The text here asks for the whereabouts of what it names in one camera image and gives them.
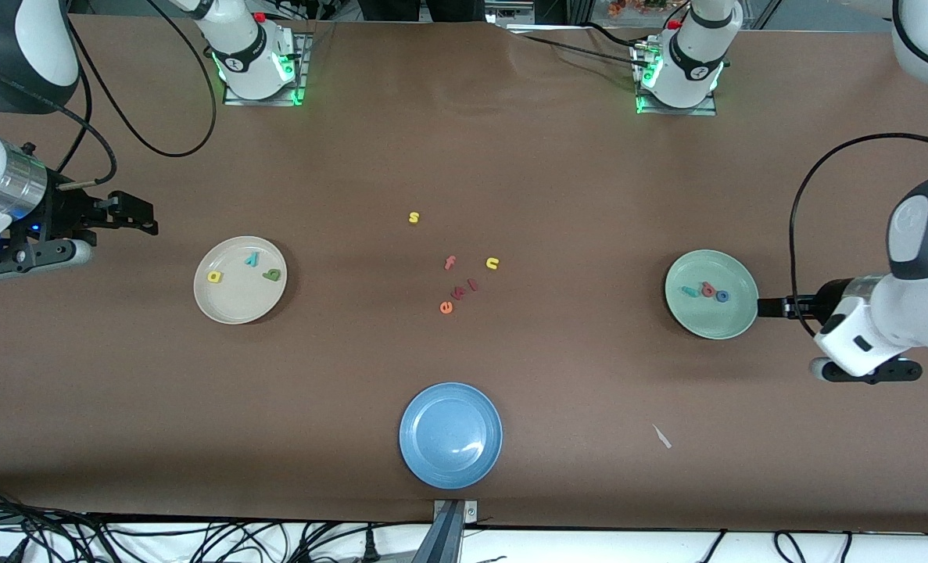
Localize beige round plate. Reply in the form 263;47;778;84
193;235;288;325

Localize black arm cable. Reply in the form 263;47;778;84
789;133;928;339
0;0;219;188

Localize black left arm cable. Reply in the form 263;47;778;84
789;133;928;339

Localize brown table cover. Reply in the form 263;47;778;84
0;16;928;534

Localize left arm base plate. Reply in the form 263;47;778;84
634;38;718;117

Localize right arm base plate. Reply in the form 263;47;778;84
221;30;312;107

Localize grey metal bracket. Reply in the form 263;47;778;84
432;499;479;523

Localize blue round plate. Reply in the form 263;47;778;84
399;382;503;490

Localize dark stand pole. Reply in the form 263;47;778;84
410;500;464;563

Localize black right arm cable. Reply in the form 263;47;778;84
0;0;219;188

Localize black base cable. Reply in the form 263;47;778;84
520;33;643;66
587;22;644;49

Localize orange floral object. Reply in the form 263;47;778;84
608;0;668;18

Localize green round plate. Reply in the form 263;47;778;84
664;249;761;341

